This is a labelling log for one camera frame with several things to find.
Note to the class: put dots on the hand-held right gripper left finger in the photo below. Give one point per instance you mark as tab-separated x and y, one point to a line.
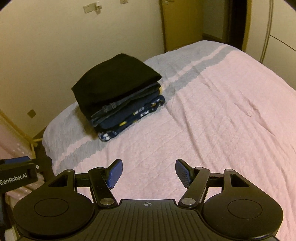
115	172

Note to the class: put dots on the folded denim jeans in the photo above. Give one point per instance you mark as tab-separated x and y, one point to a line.
129	100

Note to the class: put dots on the wooden frame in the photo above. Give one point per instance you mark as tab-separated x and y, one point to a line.
20	132

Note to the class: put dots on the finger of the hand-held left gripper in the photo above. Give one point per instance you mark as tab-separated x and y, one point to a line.
19	160

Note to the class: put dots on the black garment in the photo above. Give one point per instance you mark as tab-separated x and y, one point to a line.
115	83

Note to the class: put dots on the cream wardrobe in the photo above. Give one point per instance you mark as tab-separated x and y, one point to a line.
275	41

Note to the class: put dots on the folded navy printed garment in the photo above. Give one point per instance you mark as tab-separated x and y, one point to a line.
136	115

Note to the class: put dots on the brown wooden door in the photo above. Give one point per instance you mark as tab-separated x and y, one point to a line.
192	23

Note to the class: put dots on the striped grey pink blanket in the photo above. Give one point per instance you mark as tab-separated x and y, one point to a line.
219	120

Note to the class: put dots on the pink curtain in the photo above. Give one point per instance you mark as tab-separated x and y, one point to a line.
16	150

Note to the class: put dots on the small square wall socket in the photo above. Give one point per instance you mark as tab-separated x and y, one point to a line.
31	113

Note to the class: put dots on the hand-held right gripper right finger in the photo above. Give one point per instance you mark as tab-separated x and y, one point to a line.
182	171

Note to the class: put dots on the wall switch plate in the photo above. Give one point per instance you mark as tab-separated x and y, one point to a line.
91	8

